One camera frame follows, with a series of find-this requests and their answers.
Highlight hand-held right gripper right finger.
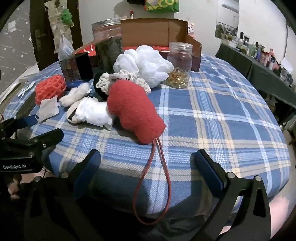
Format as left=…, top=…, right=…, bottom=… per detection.
left=194, top=149, right=271, bottom=241

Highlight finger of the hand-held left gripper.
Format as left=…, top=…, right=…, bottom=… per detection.
left=0, top=115, right=40, bottom=138
left=14, top=128, right=64, bottom=154

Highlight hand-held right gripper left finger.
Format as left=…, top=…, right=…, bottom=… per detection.
left=23, top=149, right=102, bottom=241

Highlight round beige powder puff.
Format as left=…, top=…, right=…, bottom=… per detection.
left=67, top=100, right=82, bottom=124

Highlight red foam net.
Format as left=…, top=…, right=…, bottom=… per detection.
left=35, top=75, right=67, bottom=105

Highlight white fluffy star scrunchie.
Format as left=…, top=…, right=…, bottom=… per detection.
left=59, top=82, right=91, bottom=107

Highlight white cloth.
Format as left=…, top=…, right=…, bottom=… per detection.
left=76, top=97, right=114, bottom=130

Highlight black scrunchie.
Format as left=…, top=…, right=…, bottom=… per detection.
left=92, top=72, right=110, bottom=102

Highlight red plush pouch with cord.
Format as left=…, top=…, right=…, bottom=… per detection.
left=107, top=81, right=172, bottom=225

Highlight cream crochet scrunchie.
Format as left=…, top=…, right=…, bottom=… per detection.
left=96, top=71, right=152, bottom=95

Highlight white mesh bath pouf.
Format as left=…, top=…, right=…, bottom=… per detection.
left=113, top=45, right=174, bottom=88

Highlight cardboard box red interior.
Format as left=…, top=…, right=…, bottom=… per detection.
left=74, top=19, right=202, bottom=73

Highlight person's left hand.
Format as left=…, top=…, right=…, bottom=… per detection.
left=6, top=174, right=23, bottom=200

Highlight white paper packet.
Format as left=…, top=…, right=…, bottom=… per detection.
left=37, top=95, right=60, bottom=122

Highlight white round sticker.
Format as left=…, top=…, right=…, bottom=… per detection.
left=19, top=82, right=36, bottom=97

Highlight blue plaid tablecloth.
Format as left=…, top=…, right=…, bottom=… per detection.
left=3, top=54, right=290, bottom=219

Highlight black box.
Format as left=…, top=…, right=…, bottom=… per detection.
left=59, top=52, right=94, bottom=83

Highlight clear plastic bag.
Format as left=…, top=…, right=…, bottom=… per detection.
left=58, top=35, right=76, bottom=61

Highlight hanging fabric organizer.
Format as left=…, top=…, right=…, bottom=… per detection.
left=45, top=0, right=75, bottom=54

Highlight dark wooden door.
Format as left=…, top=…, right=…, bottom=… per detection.
left=30, top=0, right=83, bottom=71

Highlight large glass jar dark contents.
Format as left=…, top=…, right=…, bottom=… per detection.
left=91, top=19, right=123, bottom=75

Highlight small jar with gold capsules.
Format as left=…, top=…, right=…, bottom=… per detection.
left=166, top=42, right=193, bottom=89

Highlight side table with green cloth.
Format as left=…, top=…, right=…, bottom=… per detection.
left=216, top=44, right=296, bottom=130

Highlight green plush toy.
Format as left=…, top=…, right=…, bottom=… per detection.
left=60, top=9, right=75, bottom=26

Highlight row of bottles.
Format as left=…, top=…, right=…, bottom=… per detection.
left=236, top=31, right=296, bottom=90

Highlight white air conditioner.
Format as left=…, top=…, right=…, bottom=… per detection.
left=221, top=0, right=240, bottom=12

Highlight green shopping bag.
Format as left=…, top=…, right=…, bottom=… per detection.
left=144, top=0, right=180, bottom=13

